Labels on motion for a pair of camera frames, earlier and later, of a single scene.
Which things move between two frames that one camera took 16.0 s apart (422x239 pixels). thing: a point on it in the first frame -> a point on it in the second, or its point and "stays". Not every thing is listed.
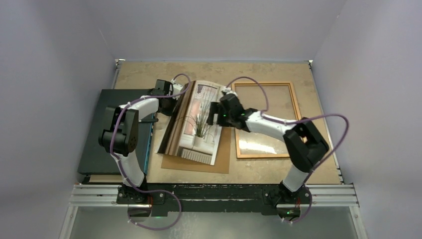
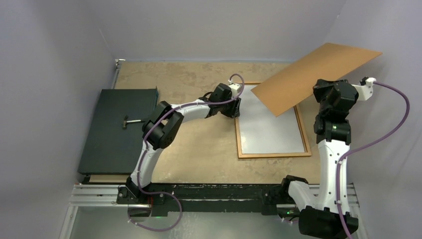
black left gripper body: [170, 105] -> [228, 109]
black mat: [96, 160] stays
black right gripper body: [225, 119] -> [322, 92]
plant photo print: [188, 136] -> [261, 132]
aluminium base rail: [317, 196] stays
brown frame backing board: [221, 162] -> [292, 88]
